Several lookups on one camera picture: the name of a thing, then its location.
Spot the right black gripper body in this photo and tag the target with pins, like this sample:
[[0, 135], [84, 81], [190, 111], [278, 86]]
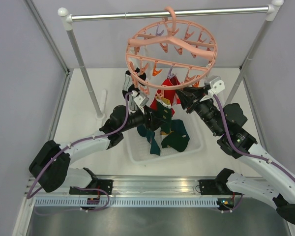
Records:
[[201, 107]]

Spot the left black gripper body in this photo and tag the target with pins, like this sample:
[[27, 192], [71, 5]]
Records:
[[149, 123]]

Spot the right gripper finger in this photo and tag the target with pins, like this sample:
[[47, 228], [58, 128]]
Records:
[[186, 99], [192, 92]]

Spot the green patterned sock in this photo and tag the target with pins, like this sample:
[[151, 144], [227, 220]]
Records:
[[165, 113]]

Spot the teal reindeer sock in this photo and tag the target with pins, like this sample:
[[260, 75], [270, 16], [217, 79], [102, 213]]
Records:
[[178, 137]]

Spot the teal sock front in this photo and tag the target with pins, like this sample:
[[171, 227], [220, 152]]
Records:
[[150, 137]]

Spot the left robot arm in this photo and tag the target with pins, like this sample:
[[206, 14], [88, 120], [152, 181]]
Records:
[[51, 167]]

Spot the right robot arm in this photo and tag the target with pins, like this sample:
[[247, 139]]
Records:
[[227, 122]]

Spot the pink round clip hanger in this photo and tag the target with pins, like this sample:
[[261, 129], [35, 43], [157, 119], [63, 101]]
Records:
[[171, 41]]

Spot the red sock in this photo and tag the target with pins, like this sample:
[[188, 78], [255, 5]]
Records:
[[168, 94]]

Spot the white plastic basket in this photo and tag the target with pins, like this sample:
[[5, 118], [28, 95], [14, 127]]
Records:
[[138, 147]]

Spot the orange clothes peg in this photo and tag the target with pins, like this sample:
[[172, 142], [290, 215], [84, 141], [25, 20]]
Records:
[[156, 71]]

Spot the black white striped sock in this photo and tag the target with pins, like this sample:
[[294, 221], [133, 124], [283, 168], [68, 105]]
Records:
[[129, 87]]

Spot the metal clothes rack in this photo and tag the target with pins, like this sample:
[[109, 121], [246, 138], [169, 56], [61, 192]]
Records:
[[68, 19]]

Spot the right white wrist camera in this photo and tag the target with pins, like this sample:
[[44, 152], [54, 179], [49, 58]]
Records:
[[216, 86]]

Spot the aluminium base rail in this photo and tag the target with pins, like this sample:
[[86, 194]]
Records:
[[154, 186]]

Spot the white slotted cable duct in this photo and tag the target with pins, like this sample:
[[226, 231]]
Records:
[[125, 202]]

